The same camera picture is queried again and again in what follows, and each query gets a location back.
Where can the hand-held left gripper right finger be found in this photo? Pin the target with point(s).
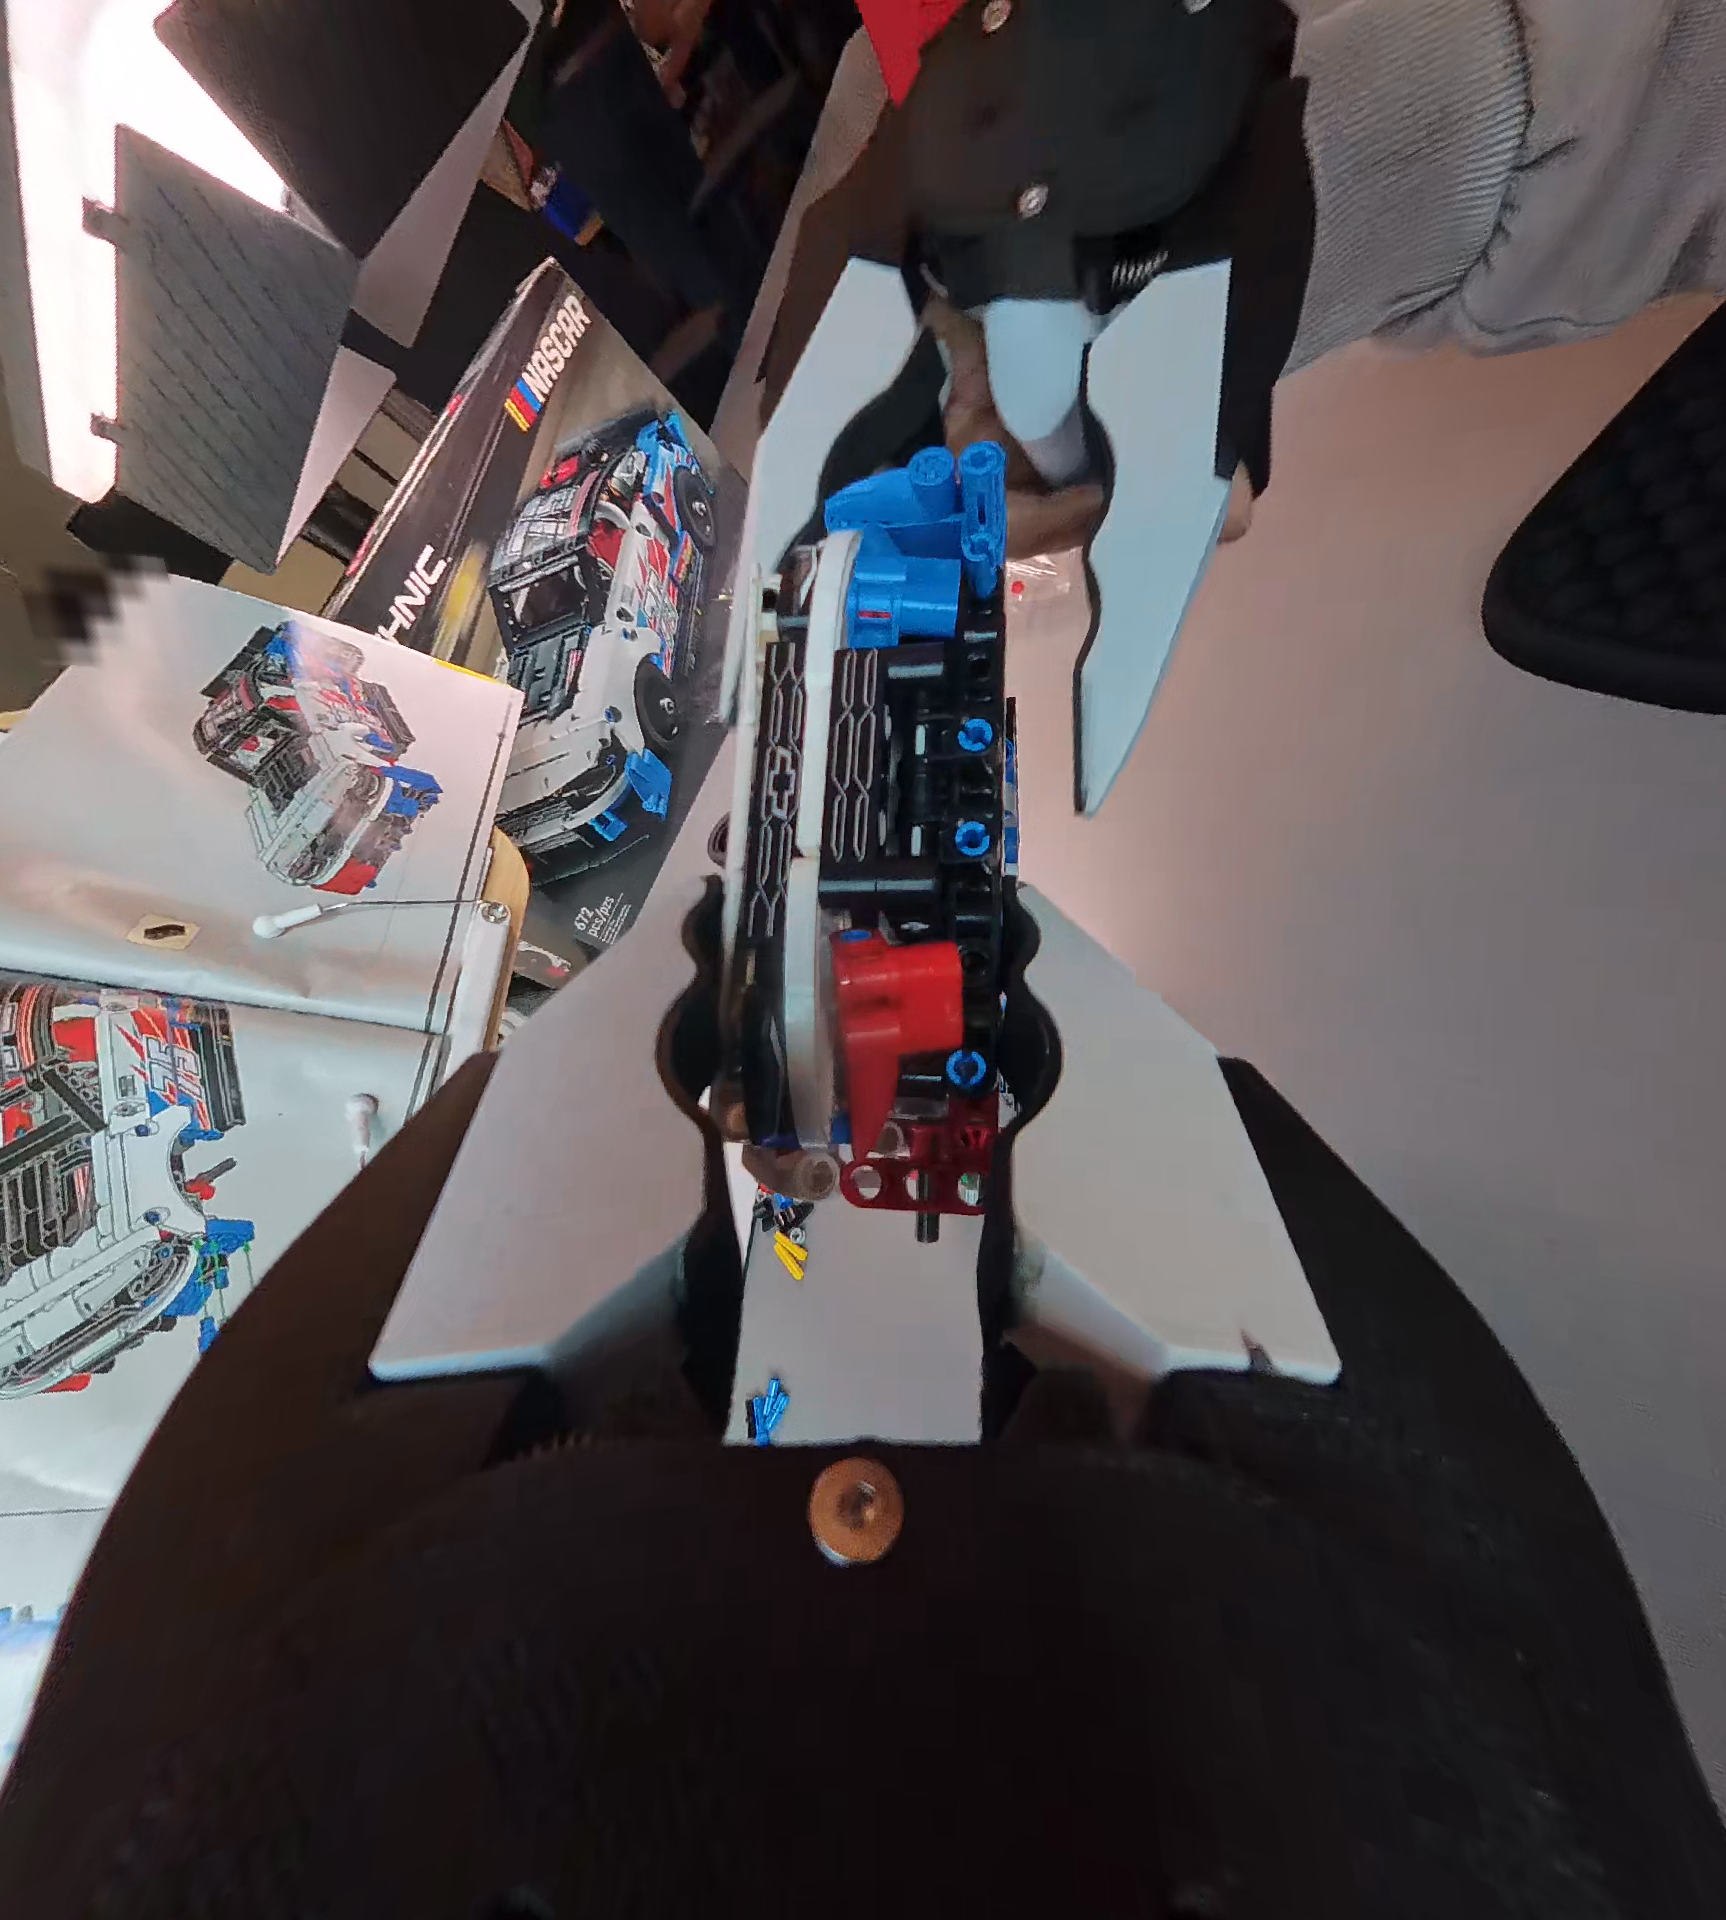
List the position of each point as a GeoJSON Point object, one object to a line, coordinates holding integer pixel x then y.
{"type": "Point", "coordinates": [1148, 1201]}

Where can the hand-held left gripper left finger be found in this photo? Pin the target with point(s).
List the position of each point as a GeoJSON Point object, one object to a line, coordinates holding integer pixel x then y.
{"type": "Point", "coordinates": [548, 1201]}

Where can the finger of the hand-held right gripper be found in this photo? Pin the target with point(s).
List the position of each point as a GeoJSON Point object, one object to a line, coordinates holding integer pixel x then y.
{"type": "Point", "coordinates": [1156, 525]}
{"type": "Point", "coordinates": [803, 434]}

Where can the toy brick race car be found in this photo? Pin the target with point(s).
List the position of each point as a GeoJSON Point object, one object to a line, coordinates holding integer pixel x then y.
{"type": "Point", "coordinates": [879, 780]}

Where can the person's right forearm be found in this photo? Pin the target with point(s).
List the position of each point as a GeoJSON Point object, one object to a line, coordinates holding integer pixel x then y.
{"type": "Point", "coordinates": [1553, 151]}

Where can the grey desk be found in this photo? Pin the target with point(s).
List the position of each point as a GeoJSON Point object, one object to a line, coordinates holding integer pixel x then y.
{"type": "Point", "coordinates": [1402, 1051]}

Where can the yellow toy piece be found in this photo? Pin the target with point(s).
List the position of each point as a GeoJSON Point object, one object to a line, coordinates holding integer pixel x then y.
{"type": "Point", "coordinates": [789, 1245]}

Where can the toy car box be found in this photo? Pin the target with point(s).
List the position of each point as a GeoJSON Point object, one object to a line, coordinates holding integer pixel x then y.
{"type": "Point", "coordinates": [578, 601]}

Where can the black mesh pad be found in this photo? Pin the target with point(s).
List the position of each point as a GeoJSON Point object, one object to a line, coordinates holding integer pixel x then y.
{"type": "Point", "coordinates": [1672, 525]}

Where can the toy car instruction booklet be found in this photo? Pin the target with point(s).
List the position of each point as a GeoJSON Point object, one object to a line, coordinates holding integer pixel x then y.
{"type": "Point", "coordinates": [83, 840]}

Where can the studio light panel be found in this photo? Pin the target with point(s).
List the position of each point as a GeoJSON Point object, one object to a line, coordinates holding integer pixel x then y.
{"type": "Point", "coordinates": [52, 224]}

